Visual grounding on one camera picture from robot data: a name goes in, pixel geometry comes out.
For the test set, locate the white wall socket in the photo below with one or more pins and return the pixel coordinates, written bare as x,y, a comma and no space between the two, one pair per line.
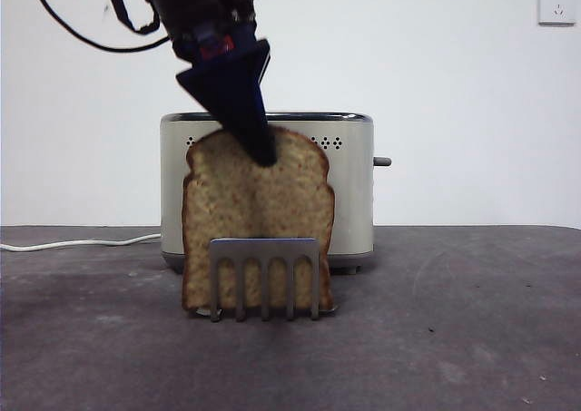
557,6

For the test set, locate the grey toaster lever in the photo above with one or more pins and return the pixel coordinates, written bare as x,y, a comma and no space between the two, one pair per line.
382,162

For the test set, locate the brown wholegrain bread slice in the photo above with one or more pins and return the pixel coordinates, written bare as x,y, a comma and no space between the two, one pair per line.
218,202

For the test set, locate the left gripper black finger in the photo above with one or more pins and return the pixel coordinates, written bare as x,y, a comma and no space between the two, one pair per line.
264,61
231,93

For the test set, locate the cream steel two-slot toaster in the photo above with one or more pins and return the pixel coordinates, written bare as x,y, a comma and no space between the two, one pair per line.
354,193

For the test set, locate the silver metal toast rack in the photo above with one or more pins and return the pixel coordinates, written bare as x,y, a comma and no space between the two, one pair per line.
263,247

